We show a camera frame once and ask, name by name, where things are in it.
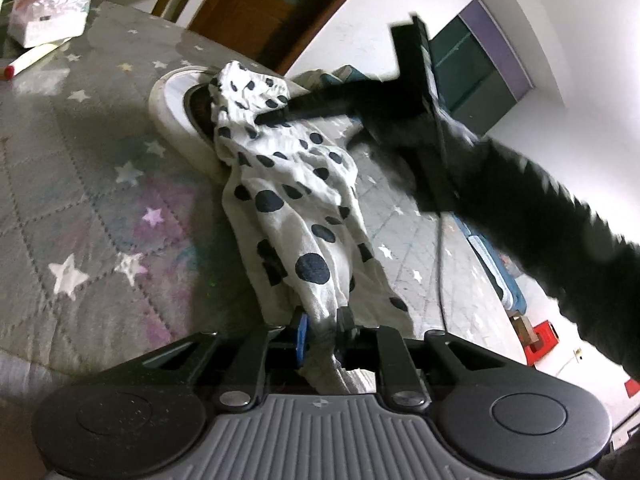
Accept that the white polka dot garment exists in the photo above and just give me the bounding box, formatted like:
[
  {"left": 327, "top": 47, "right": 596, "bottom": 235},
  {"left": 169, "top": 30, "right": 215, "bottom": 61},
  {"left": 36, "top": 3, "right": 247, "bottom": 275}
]
[{"left": 208, "top": 61, "right": 413, "bottom": 393}]

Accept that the black sleeved right forearm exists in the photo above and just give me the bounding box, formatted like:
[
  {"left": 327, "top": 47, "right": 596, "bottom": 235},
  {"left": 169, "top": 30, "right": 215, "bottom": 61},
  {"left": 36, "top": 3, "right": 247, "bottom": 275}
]
[{"left": 446, "top": 140, "right": 639, "bottom": 378}]

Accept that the green framed window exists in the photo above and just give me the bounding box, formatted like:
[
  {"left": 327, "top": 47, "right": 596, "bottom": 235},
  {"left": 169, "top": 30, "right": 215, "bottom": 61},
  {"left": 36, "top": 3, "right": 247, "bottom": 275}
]
[{"left": 431, "top": 0, "right": 533, "bottom": 136}]

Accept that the blue corner sofa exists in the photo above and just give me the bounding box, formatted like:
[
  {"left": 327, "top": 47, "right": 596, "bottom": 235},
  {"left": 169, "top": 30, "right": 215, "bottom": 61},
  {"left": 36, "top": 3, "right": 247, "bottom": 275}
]
[{"left": 293, "top": 65, "right": 527, "bottom": 316}]

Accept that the grey star tablecloth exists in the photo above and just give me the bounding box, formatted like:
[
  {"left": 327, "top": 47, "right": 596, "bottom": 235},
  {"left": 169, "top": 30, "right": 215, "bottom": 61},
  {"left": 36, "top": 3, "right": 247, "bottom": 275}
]
[{"left": 0, "top": 0, "right": 532, "bottom": 480}]

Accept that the brown wooden door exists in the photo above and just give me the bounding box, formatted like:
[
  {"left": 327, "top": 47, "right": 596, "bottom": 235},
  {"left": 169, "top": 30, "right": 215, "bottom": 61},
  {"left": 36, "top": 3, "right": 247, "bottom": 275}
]
[{"left": 189, "top": 0, "right": 347, "bottom": 75}]

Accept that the round induction cooktop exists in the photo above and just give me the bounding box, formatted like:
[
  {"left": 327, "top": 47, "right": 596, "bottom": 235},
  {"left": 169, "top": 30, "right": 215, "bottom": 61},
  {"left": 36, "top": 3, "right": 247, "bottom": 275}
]
[{"left": 148, "top": 65, "right": 228, "bottom": 184}]

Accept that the white red marker pen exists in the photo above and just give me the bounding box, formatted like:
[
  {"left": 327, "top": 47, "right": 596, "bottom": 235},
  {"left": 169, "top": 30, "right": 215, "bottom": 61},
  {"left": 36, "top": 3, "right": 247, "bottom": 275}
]
[{"left": 1, "top": 38, "right": 70, "bottom": 80}]

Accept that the pink tissue pack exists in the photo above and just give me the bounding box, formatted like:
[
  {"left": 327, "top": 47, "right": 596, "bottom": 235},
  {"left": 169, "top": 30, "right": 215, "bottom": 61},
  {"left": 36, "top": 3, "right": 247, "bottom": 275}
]
[{"left": 8, "top": 0, "right": 91, "bottom": 49}]

